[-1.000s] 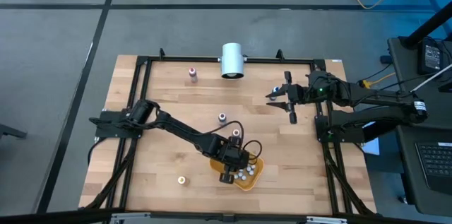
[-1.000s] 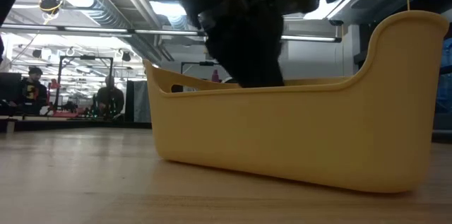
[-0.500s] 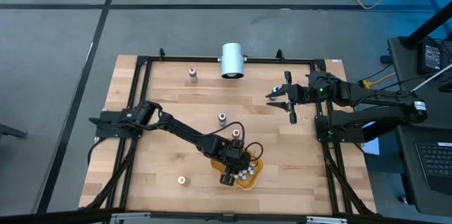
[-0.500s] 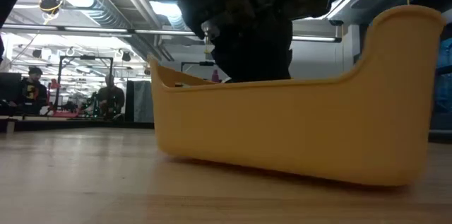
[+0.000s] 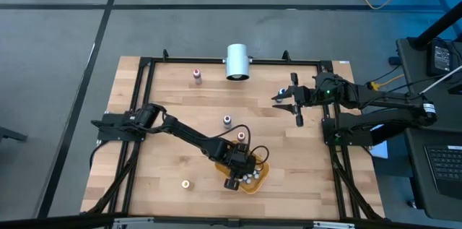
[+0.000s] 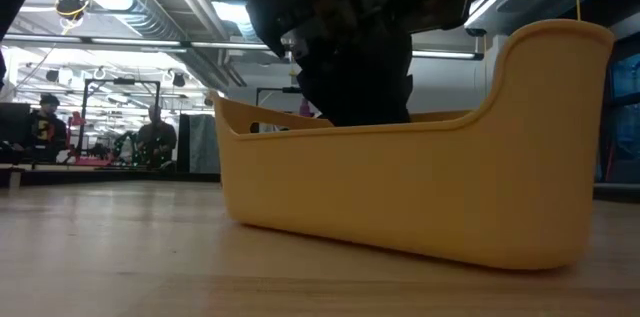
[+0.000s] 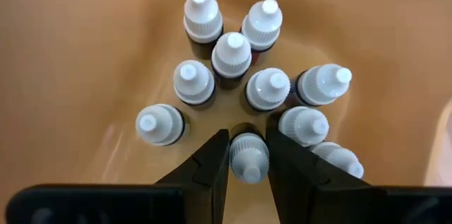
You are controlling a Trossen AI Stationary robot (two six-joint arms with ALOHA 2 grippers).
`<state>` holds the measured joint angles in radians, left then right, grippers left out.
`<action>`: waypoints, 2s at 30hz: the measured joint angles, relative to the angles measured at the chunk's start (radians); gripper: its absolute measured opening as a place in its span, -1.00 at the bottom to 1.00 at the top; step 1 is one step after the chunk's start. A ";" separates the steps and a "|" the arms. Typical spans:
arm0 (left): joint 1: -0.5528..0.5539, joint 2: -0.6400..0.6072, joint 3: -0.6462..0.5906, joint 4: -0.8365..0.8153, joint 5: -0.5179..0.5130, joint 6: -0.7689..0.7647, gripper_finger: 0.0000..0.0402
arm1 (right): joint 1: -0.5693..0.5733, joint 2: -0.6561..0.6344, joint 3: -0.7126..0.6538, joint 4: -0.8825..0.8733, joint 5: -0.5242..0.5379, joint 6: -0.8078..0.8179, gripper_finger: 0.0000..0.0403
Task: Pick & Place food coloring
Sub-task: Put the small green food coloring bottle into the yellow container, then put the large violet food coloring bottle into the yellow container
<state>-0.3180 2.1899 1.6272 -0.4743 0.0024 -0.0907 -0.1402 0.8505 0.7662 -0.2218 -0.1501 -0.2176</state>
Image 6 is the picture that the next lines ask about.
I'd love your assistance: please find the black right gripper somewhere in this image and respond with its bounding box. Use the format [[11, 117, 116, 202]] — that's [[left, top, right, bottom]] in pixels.
[[224, 0, 471, 127]]

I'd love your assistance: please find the yellow plastic caddy bin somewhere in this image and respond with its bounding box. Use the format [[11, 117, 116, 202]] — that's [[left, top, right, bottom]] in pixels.
[[213, 18, 616, 272]]

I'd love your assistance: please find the overhead LED light strip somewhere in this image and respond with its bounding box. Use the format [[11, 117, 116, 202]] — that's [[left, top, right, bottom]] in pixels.
[[0, 34, 485, 61]]

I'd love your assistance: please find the person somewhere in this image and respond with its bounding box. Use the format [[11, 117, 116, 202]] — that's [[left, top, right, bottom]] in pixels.
[[135, 104, 180, 169], [27, 92, 70, 163]]

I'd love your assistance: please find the red machine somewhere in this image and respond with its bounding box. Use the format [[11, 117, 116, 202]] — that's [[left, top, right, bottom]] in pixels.
[[66, 110, 110, 168]]

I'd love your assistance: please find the black computer monitor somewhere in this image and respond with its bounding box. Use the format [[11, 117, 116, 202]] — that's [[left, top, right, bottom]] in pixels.
[[0, 101, 31, 163]]

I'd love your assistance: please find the black metal rig frame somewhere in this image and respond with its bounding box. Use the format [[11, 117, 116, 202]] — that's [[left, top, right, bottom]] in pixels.
[[81, 78, 162, 158]]

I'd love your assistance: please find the black yellow cable reel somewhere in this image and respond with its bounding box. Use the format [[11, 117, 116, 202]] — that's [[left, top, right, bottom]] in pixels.
[[54, 0, 92, 23]]

